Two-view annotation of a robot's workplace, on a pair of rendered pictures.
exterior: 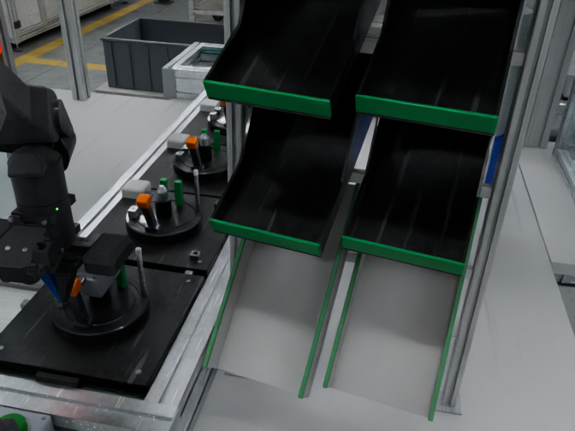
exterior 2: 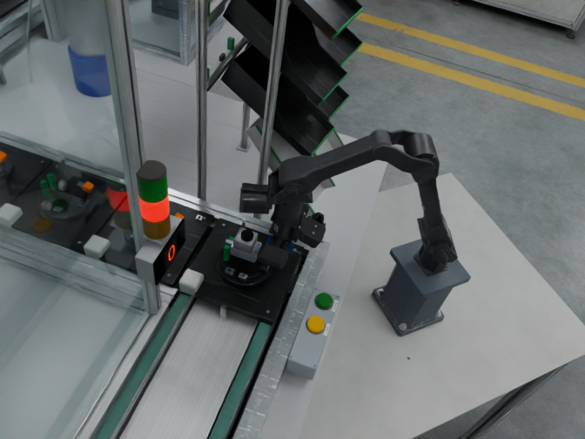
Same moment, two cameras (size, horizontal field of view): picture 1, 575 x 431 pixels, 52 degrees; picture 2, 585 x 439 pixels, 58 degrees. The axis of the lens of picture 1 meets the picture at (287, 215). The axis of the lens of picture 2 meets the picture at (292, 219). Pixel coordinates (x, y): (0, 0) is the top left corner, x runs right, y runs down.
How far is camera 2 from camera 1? 1.28 m
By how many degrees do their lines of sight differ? 67
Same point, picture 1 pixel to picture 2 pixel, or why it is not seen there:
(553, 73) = not seen: outside the picture
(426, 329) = not seen: hidden behind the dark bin
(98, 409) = (310, 269)
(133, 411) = (315, 255)
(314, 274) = (291, 151)
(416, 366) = (325, 146)
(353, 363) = not seen: hidden behind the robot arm
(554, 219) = (161, 69)
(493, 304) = (230, 123)
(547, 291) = (225, 101)
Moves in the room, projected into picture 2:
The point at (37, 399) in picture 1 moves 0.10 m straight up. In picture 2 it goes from (304, 293) to (310, 269)
